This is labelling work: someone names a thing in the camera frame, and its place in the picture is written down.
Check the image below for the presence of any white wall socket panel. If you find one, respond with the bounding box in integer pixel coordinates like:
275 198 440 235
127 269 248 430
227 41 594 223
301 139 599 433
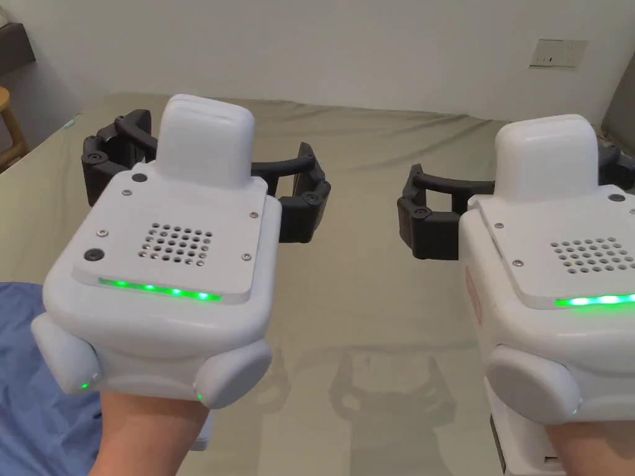
528 39 589 69

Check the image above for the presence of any wooden stool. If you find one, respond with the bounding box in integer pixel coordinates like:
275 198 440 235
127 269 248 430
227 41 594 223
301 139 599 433
0 86 27 172

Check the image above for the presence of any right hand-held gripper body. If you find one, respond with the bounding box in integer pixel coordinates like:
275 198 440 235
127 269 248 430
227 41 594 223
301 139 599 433
458 115 635 476

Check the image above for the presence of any person's right hand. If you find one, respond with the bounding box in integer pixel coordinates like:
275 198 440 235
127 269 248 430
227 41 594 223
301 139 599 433
545 418 635 476

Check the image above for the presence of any person's left hand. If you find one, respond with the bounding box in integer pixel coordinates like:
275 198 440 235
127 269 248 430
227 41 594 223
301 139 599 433
86 389 209 476

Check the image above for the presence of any blue garment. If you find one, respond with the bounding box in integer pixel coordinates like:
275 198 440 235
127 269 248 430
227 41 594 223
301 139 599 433
0 281 106 476

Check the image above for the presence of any bed with beige sheet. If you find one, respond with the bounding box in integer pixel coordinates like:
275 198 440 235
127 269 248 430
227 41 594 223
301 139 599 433
0 91 635 476

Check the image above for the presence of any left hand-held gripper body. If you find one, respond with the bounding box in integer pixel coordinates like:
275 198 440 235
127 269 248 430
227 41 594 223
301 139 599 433
30 94 283 452

